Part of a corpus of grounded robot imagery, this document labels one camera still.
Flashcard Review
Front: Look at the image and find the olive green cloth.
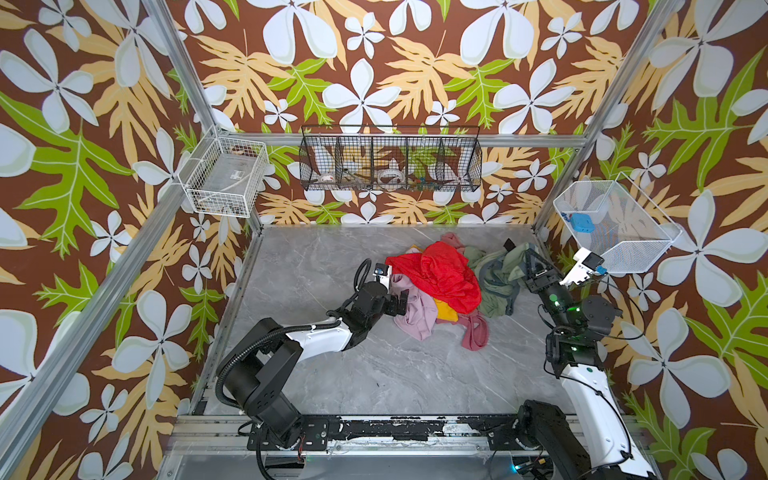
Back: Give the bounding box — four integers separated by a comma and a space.
463, 243, 536, 318

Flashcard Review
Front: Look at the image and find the light pink cloth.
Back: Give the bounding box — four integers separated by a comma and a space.
391, 274, 438, 341

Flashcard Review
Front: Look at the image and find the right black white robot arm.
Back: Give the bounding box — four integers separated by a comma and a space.
504, 241, 656, 479

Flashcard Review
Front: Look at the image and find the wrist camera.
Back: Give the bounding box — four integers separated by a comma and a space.
374, 263, 392, 290
559, 247, 607, 287

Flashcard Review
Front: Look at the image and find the white mesh basket right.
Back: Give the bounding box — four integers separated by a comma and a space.
554, 174, 683, 276

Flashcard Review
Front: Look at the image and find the black mounting rail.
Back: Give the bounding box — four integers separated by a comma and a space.
260, 414, 540, 452

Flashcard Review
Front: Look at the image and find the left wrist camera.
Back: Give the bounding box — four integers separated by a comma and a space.
374, 263, 392, 290

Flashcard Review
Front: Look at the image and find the dusty rose grey-trimmed garment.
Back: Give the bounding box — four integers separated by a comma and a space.
440, 232, 490, 352

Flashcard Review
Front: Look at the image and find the black wire basket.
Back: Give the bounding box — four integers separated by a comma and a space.
297, 125, 483, 192

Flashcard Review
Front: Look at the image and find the red cloth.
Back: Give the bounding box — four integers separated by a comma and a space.
385, 241, 482, 314

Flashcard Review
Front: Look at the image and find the yellow cloth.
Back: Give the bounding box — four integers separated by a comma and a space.
435, 300, 459, 323

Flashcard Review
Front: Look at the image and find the white wire basket left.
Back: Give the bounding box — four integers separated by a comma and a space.
180, 136, 270, 218

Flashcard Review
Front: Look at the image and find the blue object in basket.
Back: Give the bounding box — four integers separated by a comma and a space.
566, 212, 595, 234

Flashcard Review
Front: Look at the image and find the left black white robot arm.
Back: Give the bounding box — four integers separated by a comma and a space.
214, 259, 408, 448

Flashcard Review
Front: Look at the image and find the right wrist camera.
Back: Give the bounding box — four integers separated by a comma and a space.
559, 247, 607, 287

